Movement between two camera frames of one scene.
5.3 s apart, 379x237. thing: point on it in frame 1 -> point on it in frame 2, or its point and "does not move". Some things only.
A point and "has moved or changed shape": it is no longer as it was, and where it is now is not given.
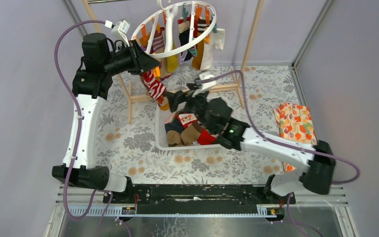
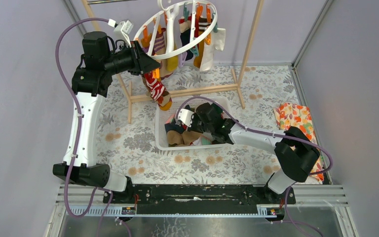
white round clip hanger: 169,14 has moved or changed shape
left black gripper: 135,58 does not move
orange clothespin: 157,73 does not move
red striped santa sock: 156,87 does not move
